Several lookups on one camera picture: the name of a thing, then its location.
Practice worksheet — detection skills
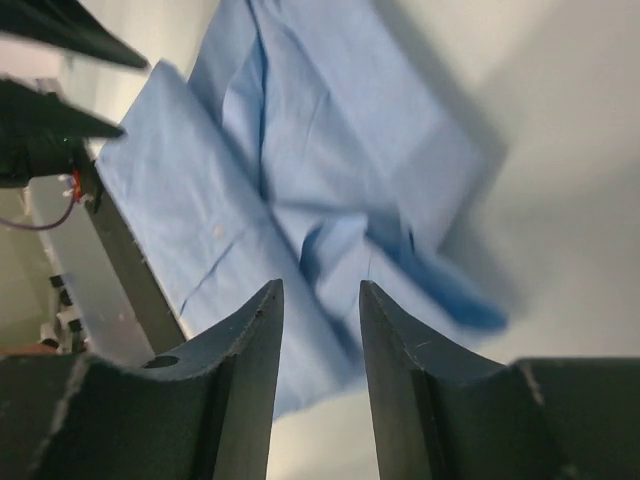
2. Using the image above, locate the light blue long sleeve shirt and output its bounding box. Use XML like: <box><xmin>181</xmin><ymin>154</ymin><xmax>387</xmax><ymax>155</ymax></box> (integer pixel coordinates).
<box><xmin>97</xmin><ymin>1</ymin><xmax>507</xmax><ymax>416</ymax></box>

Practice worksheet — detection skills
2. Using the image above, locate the aluminium front rail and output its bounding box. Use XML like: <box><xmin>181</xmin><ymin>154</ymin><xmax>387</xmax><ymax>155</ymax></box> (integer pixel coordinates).
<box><xmin>40</xmin><ymin>204</ymin><xmax>155</xmax><ymax>366</ymax></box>

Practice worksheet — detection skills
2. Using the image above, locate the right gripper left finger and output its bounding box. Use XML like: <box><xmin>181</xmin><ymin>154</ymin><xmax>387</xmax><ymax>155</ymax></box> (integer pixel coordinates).
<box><xmin>1</xmin><ymin>280</ymin><xmax>284</xmax><ymax>479</ymax></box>

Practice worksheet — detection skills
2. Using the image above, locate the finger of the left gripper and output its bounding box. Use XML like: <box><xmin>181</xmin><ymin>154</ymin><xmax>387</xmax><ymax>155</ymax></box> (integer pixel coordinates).
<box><xmin>1</xmin><ymin>1</ymin><xmax>149</xmax><ymax>70</ymax></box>
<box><xmin>1</xmin><ymin>77</ymin><xmax>125</xmax><ymax>142</ymax></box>

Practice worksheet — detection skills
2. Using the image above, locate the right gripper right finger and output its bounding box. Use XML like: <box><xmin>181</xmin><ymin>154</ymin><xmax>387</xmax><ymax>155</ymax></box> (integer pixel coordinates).
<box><xmin>360</xmin><ymin>282</ymin><xmax>639</xmax><ymax>479</ymax></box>

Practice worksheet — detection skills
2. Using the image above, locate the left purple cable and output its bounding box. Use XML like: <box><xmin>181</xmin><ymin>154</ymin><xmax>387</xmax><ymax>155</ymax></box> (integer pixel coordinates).
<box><xmin>0</xmin><ymin>197</ymin><xmax>84</xmax><ymax>232</ymax></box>

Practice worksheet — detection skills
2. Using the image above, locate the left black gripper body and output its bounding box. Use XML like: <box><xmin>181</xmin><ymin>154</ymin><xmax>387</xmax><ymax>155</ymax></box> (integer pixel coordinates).
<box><xmin>1</xmin><ymin>139</ymin><xmax>88</xmax><ymax>188</ymax></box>

